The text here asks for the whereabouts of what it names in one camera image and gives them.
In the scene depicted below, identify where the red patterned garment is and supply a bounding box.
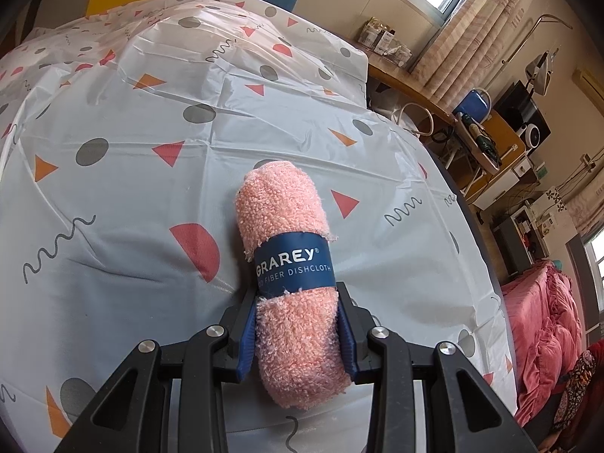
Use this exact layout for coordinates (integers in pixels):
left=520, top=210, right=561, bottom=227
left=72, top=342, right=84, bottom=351
left=551, top=339, right=604, bottom=441

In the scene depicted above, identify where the wall air conditioner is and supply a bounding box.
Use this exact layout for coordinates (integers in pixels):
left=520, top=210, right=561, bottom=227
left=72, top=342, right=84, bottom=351
left=572, top=67, right=604, bottom=101

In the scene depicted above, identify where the pink patterned curtain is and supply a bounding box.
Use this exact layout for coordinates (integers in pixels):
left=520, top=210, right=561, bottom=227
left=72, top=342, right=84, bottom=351
left=410, top=0, right=539, bottom=105

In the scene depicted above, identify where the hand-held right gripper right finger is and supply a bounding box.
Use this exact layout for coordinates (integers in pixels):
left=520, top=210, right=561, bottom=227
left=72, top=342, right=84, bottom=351
left=337, top=283, right=539, bottom=453

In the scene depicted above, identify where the metal stand pole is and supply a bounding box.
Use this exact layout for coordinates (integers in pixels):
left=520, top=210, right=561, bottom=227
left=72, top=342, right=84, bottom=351
left=532, top=12, right=575, bottom=58

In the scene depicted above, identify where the side window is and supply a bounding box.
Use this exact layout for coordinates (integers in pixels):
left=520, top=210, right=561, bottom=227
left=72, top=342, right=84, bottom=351
left=582, top=233, right=604, bottom=313

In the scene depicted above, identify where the blue folding chair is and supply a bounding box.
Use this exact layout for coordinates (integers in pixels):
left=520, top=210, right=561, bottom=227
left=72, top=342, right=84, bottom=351
left=452, top=86, right=504, bottom=197

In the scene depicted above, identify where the side window curtain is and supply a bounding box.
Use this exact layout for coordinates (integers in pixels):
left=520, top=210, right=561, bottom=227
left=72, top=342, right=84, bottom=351
left=563, top=150, right=604, bottom=237

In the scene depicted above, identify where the wooden board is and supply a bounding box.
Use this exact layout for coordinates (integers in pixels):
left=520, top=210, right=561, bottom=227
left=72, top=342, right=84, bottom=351
left=464, top=112, right=528, bottom=195

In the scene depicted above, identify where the white floral box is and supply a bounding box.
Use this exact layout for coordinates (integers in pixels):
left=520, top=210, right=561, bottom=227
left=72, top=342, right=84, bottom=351
left=530, top=185, right=579, bottom=247

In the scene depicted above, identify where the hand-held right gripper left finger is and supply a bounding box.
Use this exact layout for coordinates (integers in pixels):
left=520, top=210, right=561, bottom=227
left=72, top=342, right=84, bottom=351
left=54, top=288, right=258, bottom=453

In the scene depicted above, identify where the small white fan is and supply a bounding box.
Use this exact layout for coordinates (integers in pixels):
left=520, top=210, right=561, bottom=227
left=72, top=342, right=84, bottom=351
left=523, top=123, right=544, bottom=150

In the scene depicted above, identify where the pink ruffled bedding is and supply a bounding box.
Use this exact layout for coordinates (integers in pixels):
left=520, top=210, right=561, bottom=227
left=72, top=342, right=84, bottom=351
left=499, top=259, right=587, bottom=428

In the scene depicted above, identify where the wooden desk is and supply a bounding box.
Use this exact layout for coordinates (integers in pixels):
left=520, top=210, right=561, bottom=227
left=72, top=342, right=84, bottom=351
left=355, top=44, right=473, bottom=124

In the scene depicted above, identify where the white bag with handles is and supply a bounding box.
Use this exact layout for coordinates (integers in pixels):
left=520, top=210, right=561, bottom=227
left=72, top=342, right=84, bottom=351
left=372, top=89, right=436, bottom=136

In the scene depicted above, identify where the hanging garment steamer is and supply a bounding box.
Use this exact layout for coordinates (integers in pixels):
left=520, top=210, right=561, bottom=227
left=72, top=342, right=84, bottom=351
left=525, top=46, right=563, bottom=101

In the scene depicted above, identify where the pink dishcloth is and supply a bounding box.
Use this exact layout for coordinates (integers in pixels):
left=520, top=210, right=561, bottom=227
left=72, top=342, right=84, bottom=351
left=234, top=160, right=353, bottom=411

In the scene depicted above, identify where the group of small boxes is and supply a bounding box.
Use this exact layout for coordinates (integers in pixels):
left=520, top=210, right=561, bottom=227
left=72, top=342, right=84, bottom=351
left=355, top=17, right=412, bottom=70

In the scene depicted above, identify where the white cabinet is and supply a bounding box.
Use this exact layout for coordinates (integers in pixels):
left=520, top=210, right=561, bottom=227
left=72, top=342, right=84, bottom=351
left=471, top=157, right=539, bottom=209

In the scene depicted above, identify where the black television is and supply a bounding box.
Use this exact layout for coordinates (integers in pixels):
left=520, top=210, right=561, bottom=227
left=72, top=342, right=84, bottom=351
left=492, top=79, right=551, bottom=145

